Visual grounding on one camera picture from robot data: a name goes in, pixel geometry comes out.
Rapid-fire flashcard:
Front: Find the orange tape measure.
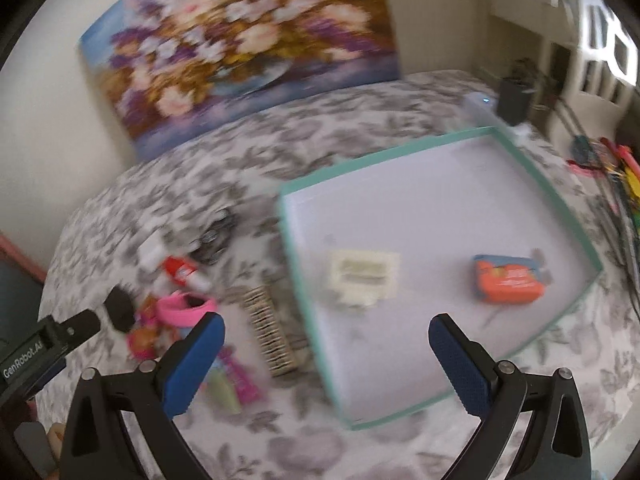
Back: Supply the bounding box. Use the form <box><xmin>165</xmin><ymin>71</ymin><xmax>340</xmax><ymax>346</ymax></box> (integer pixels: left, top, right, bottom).
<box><xmin>473</xmin><ymin>255</ymin><xmax>546</xmax><ymax>304</ymax></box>

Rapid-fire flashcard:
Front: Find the black toy car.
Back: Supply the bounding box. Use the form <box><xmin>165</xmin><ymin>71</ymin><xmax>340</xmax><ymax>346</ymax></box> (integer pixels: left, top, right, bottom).
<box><xmin>190</xmin><ymin>208</ymin><xmax>239</xmax><ymax>266</ymax></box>

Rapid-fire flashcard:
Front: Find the pink orange doll figure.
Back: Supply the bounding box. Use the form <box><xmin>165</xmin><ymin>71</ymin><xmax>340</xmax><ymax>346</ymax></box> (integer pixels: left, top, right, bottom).
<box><xmin>126</xmin><ymin>295</ymin><xmax>175</xmax><ymax>362</ymax></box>

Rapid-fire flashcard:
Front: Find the teal shallow box tray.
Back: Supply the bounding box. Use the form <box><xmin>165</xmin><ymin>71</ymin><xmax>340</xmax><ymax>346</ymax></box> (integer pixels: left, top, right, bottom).
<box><xmin>279</xmin><ymin>128</ymin><xmax>603</xmax><ymax>430</ymax></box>

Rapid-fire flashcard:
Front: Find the black charger adapter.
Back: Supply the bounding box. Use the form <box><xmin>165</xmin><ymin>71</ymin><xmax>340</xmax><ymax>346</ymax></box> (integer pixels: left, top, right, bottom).
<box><xmin>103</xmin><ymin>286</ymin><xmax>136</xmax><ymax>334</ymax></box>

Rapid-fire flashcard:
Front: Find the pink wristband watch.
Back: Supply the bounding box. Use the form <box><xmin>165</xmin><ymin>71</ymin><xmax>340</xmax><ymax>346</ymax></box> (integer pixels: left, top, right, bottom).
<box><xmin>156</xmin><ymin>292</ymin><xmax>218</xmax><ymax>328</ymax></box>

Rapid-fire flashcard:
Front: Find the colourful toys pile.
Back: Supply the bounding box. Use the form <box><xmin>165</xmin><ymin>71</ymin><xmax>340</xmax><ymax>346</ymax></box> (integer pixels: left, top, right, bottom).
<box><xmin>567</xmin><ymin>136</ymin><xmax>639</xmax><ymax>231</ymax></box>

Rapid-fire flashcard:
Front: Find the floral painting canvas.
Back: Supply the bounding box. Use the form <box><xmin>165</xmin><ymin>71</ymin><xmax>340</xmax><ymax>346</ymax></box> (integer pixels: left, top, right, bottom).
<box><xmin>79</xmin><ymin>0</ymin><xmax>400</xmax><ymax>160</ymax></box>

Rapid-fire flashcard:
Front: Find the black plugged power adapter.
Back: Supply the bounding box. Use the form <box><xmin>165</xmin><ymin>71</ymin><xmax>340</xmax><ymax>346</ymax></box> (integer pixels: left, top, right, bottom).
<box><xmin>496</xmin><ymin>77</ymin><xmax>535</xmax><ymax>126</ymax></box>

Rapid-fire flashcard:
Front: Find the white power strip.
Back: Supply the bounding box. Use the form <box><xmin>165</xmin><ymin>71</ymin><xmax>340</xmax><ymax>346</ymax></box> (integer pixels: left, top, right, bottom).
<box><xmin>461</xmin><ymin>92</ymin><xmax>533</xmax><ymax>138</ymax></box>

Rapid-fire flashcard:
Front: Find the magenta lead refill case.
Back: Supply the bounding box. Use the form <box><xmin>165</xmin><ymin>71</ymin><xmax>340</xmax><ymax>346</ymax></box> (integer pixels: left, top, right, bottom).
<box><xmin>218</xmin><ymin>346</ymin><xmax>262</xmax><ymax>405</ymax></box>

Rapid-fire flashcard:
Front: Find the person's hand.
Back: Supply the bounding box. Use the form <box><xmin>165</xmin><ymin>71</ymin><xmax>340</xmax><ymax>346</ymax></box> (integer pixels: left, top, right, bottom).
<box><xmin>47</xmin><ymin>422</ymin><xmax>66</xmax><ymax>463</ymax></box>

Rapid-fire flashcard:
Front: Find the white charger cube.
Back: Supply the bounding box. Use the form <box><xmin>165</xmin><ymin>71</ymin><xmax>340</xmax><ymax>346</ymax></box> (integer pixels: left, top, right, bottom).
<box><xmin>138</xmin><ymin>232</ymin><xmax>169</xmax><ymax>272</ymax></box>

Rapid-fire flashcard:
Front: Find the red white glue bottle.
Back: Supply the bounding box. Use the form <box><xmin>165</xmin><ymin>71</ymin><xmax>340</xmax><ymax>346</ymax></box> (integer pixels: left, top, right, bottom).
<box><xmin>162</xmin><ymin>256</ymin><xmax>212</xmax><ymax>294</ymax></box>

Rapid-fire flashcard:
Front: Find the black cable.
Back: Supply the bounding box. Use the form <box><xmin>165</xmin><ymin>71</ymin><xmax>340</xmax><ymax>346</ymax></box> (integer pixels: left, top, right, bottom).
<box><xmin>544</xmin><ymin>89</ymin><xmax>640</xmax><ymax>311</ymax></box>

